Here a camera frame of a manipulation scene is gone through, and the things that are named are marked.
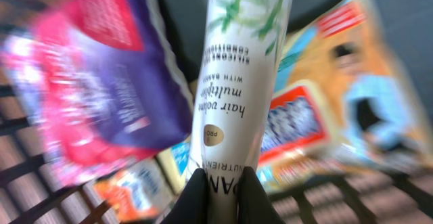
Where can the orange blue snack bag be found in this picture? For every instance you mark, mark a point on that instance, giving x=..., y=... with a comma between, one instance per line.
x=342, y=104

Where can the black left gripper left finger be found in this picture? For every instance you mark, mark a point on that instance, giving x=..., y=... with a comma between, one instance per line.
x=192, y=205

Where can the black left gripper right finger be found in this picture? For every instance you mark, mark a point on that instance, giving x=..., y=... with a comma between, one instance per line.
x=253, y=202

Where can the red purple pad pack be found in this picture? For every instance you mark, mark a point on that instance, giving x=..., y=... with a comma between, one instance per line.
x=100, y=85

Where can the grey plastic mesh basket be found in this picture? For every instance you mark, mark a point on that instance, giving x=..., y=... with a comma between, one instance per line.
x=31, y=193

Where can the white conditioner tube gold cap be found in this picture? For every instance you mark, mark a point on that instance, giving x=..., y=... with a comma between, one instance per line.
x=242, y=51

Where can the small orange snack packet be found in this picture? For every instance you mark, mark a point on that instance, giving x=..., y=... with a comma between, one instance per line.
x=136, y=193

